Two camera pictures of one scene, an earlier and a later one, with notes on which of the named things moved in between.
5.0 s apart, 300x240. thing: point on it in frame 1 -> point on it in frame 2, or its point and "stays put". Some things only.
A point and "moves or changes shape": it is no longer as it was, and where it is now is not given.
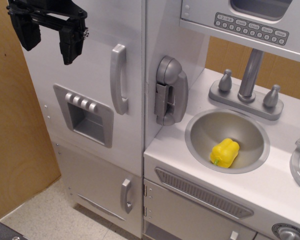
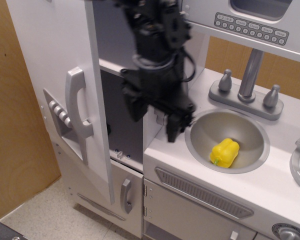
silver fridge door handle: x=127 y=206 stays put
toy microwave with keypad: x=281 y=25 stays put
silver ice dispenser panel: x=86 y=118 -> x=60 y=117
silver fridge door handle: x=120 y=104 -> x=75 y=82
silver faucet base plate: x=256 y=108 stays put
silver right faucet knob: x=271 y=98 stays put
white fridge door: x=110 y=22 moves or changes shape
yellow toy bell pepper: x=224 y=152 stays put
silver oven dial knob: x=283 y=231 stays put
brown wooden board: x=23 y=159 stays put
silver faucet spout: x=250 y=75 stays put
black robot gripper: x=65 y=15 -> x=166 y=80
